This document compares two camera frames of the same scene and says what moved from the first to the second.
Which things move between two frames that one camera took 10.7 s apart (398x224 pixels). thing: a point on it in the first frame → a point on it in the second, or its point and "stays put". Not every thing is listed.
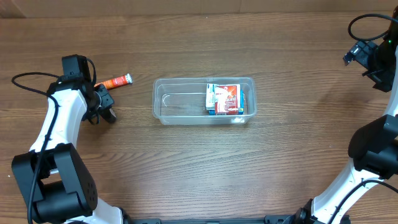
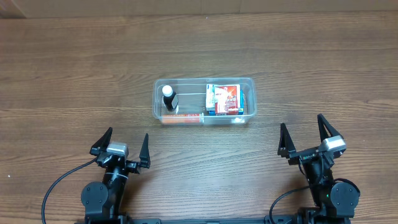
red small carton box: x=227 y=99 stays put
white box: x=209 y=96 stays put
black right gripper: x=361 y=51 → x=285 y=145
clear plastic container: x=204 y=101 stays put
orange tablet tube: x=119 y=81 → x=180 y=119
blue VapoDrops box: x=212 y=112 stays put
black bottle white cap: x=109 y=115 → x=168 y=96
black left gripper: x=108 y=98 → x=143 y=154
